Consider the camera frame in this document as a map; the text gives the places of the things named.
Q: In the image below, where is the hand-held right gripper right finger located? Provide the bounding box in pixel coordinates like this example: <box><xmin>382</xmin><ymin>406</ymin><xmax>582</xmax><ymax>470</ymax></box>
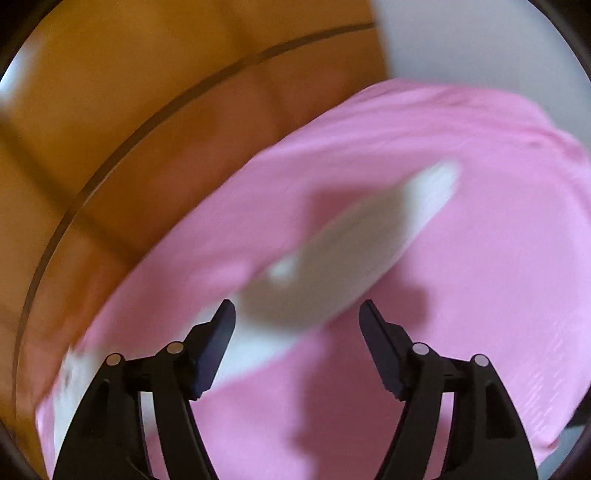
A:
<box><xmin>359</xmin><ymin>299</ymin><xmax>539</xmax><ymax>480</ymax></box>

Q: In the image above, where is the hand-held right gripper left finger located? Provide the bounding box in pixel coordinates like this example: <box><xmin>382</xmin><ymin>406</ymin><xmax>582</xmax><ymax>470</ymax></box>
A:
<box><xmin>52</xmin><ymin>299</ymin><xmax>236</xmax><ymax>480</ymax></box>

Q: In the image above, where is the pink bed sheet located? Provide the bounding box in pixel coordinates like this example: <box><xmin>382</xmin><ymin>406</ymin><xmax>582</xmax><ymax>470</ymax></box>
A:
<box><xmin>34</xmin><ymin>78</ymin><xmax>591</xmax><ymax>480</ymax></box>

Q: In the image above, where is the wooden panelled headboard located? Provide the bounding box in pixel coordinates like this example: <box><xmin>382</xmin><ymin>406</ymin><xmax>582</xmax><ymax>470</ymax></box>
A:
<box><xmin>0</xmin><ymin>0</ymin><xmax>393</xmax><ymax>480</ymax></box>

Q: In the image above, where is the white knitted sweater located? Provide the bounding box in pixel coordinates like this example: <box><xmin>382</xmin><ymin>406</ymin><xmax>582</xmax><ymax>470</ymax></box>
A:
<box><xmin>53</xmin><ymin>159</ymin><xmax>462</xmax><ymax>462</ymax></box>

